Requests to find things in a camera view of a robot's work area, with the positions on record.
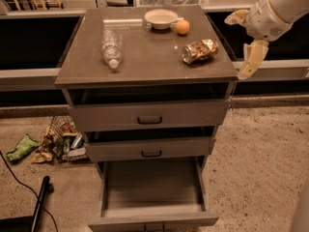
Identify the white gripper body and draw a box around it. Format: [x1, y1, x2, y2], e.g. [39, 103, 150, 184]
[245, 0, 292, 42]

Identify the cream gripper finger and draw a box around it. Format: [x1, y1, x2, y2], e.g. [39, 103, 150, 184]
[224, 10, 249, 26]
[238, 40, 268, 80]

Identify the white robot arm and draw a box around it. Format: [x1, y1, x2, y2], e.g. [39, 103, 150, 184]
[224, 0, 309, 79]

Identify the grey drawer cabinet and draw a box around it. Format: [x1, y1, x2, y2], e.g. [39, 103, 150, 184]
[54, 5, 240, 232]

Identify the grey top drawer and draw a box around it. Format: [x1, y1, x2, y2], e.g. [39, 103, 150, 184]
[69, 82, 229, 132]

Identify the grey drawer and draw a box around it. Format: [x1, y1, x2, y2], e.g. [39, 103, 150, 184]
[85, 126, 215, 161]
[89, 157, 218, 232]
[69, 82, 229, 132]

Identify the grey bottom drawer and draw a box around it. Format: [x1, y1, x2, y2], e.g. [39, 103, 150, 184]
[89, 157, 218, 232]

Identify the grey middle drawer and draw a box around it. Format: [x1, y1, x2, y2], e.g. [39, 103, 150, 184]
[85, 126, 215, 161]

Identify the orange fruit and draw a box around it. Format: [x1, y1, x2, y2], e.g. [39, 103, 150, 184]
[176, 20, 190, 35]

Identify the white bowl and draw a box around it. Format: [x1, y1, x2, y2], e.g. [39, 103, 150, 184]
[144, 9, 178, 30]

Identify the clear plastic water bottle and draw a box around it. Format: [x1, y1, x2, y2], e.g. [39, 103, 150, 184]
[101, 29, 122, 71]

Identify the crumpled brown snack wrapper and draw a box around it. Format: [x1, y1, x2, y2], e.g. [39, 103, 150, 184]
[32, 152, 53, 163]

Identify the green chip bag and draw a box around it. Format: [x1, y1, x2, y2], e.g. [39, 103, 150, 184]
[7, 133, 40, 162]

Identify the black stand leg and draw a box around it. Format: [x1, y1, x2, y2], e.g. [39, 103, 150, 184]
[30, 176, 53, 232]

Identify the wire basket with trash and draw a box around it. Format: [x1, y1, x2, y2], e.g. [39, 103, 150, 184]
[48, 116, 88, 162]

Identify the black cable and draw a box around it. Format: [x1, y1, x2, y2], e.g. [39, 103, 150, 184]
[0, 150, 60, 232]

